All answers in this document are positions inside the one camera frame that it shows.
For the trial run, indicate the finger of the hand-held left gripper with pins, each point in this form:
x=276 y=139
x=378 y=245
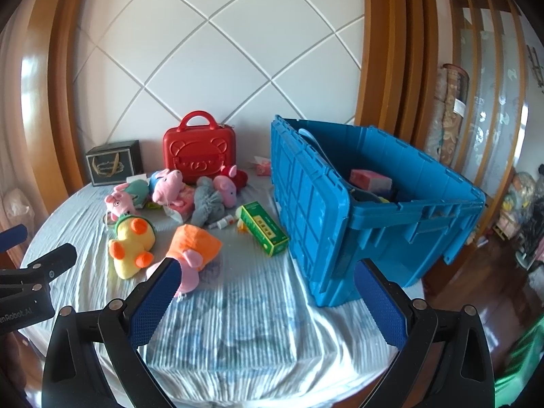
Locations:
x=12 y=236
x=53 y=259

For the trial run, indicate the white flat box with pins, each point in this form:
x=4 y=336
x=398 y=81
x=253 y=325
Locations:
x=136 y=177

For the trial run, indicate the green cloth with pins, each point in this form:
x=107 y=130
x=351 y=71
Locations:
x=522 y=361

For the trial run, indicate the curved wooden frame edge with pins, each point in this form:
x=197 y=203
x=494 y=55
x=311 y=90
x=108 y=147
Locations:
x=59 y=93

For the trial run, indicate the pink tissue packet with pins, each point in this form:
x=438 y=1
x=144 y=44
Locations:
x=261 y=165

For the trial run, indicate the pink box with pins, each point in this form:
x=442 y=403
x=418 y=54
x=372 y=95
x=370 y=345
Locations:
x=365 y=178

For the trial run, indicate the clear plastic bag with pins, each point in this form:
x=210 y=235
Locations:
x=15 y=202

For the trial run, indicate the dark wall hanger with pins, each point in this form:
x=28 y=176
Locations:
x=534 y=63

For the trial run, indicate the small white bottle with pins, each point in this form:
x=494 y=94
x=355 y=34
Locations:
x=221 y=223

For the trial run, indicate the pig plush red dress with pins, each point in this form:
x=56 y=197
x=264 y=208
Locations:
x=225 y=189

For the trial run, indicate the frosted glass wooden partition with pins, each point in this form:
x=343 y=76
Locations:
x=488 y=93

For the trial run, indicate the wide wooden frame column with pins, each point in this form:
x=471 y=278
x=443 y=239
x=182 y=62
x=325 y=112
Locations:
x=395 y=42

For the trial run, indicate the grey plush toy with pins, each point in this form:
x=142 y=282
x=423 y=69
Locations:
x=206 y=204

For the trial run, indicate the green medicine box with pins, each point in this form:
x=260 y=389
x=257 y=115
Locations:
x=261 y=229

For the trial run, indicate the blue plastic storage container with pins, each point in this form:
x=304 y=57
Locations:
x=306 y=204

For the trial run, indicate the red toy suitcase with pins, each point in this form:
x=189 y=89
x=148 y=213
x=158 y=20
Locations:
x=199 y=148

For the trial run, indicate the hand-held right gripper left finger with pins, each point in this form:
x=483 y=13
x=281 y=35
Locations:
x=155 y=301

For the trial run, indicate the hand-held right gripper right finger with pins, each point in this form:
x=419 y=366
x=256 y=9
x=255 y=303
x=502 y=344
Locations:
x=382 y=306

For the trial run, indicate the yellow duck plush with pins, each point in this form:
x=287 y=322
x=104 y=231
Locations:
x=127 y=246

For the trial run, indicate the green snack packet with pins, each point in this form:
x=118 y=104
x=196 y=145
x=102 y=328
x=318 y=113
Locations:
x=153 y=206

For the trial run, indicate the brown patterned rolled carpet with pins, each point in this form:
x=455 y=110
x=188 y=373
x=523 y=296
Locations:
x=452 y=110

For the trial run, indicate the pale rolled carpet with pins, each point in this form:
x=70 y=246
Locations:
x=433 y=127

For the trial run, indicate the pig plush green dress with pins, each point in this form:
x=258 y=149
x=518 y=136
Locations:
x=127 y=197

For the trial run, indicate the dark gift box gold print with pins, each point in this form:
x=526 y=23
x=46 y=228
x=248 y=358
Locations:
x=112 y=165

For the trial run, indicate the pile of household clutter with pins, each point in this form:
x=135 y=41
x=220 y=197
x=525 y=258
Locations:
x=525 y=204

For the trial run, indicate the pig plush orange dress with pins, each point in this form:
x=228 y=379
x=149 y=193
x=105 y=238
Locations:
x=193 y=244

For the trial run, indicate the pig plush blue dress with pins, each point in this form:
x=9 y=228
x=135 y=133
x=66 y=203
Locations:
x=168 y=185

